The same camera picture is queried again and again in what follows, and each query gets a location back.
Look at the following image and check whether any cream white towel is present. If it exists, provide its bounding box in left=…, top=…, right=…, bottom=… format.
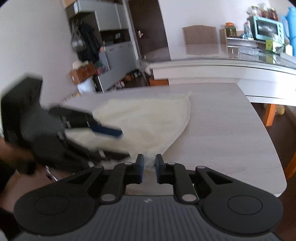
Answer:
left=66, top=93, right=191, bottom=171

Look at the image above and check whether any left hand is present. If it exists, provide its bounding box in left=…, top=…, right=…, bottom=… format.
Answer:
left=0, top=138, right=33, bottom=165

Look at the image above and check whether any white plastic bucket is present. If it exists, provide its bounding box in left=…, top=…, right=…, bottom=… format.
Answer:
left=77, top=79, right=96, bottom=94

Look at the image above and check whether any brown cardboard box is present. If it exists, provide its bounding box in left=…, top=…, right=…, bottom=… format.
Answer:
left=69, top=62, right=96, bottom=85

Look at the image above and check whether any grey hanging bag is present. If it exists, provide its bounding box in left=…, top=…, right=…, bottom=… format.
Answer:
left=71, top=24, right=86, bottom=52

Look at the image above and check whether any dark hanging jacket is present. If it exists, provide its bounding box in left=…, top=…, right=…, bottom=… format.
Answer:
left=77, top=23, right=101, bottom=63

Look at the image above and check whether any grey white cabinet unit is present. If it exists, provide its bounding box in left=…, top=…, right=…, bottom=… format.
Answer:
left=65, top=1, right=137, bottom=92

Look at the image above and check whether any dark brown door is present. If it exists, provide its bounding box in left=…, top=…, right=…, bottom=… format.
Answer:
left=128, top=0, right=170, bottom=62

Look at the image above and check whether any white glass-top side table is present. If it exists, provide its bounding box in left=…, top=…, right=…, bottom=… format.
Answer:
left=145, top=44, right=295, bottom=106

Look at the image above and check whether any orange lid glass jar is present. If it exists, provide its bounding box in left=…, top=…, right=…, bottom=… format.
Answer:
left=225, top=22, right=237, bottom=38

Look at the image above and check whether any green tissue box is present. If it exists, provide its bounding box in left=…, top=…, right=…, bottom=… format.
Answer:
left=265, top=40, right=278, bottom=52

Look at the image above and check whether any teal toaster oven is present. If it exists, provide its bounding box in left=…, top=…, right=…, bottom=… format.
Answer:
left=248, top=16, right=285, bottom=44

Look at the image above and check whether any blue thermos jug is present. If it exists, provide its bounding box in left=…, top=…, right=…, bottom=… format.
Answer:
left=281, top=7, right=296, bottom=57

